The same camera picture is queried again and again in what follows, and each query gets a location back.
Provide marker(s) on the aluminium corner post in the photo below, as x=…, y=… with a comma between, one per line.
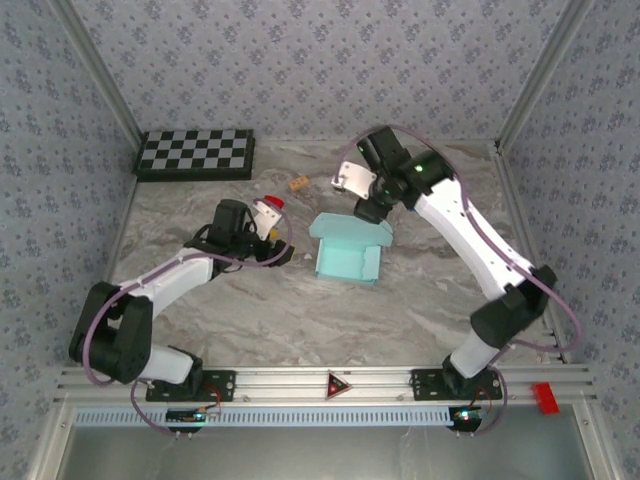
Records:
x=545, y=75
x=97, y=75

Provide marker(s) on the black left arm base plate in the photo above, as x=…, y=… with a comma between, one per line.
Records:
x=220, y=385

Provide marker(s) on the grey metal bottom panel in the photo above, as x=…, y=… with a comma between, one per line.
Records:
x=325, y=455

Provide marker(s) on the aluminium front frame rail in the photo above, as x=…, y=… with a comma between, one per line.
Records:
x=285, y=382

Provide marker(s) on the red plastic block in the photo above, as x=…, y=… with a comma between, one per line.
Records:
x=274, y=201

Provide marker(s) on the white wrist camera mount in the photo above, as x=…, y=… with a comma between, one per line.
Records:
x=357, y=177
x=265, y=220

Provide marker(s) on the aluminium left corner post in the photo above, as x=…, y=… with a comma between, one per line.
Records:
x=97, y=75

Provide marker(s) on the aluminium right corner post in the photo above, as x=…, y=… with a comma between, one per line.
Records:
x=545, y=75

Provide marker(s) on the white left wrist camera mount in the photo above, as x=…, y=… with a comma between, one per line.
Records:
x=265, y=220

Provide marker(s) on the wooden block with tiger print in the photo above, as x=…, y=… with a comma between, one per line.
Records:
x=298, y=182

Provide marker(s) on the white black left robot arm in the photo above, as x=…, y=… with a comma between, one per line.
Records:
x=170, y=280

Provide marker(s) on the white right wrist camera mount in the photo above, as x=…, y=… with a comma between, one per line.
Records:
x=357, y=177

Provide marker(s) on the aluminium right side rail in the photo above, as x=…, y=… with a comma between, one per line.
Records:
x=520, y=210

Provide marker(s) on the black grey chessboard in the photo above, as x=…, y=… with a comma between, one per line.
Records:
x=195, y=152

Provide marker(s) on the mint green paper box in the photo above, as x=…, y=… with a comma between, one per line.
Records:
x=345, y=260

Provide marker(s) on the aluminium left side rail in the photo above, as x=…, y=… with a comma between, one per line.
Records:
x=117, y=240

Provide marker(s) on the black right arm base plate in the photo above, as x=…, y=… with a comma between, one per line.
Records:
x=425, y=385

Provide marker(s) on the red black triangle emblem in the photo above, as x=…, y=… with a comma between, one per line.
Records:
x=338, y=386

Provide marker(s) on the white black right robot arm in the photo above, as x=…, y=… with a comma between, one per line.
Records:
x=465, y=240

